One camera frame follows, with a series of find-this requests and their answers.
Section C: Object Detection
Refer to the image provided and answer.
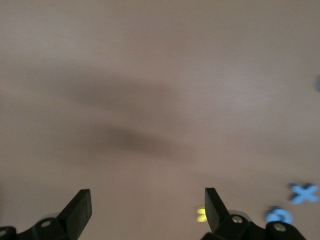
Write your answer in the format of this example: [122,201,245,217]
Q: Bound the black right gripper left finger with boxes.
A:
[17,189,93,240]

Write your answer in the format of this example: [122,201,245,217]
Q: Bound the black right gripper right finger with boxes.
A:
[202,187,266,240]

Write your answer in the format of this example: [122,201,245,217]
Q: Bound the blue letter C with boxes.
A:
[264,205,294,226]

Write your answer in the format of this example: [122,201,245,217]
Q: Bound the blue letter X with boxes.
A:
[288,183,320,206]

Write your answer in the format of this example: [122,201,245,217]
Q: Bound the yellow letter Y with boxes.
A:
[196,205,207,223]

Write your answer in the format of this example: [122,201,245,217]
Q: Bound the brown table cover sheet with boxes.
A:
[0,0,320,240]

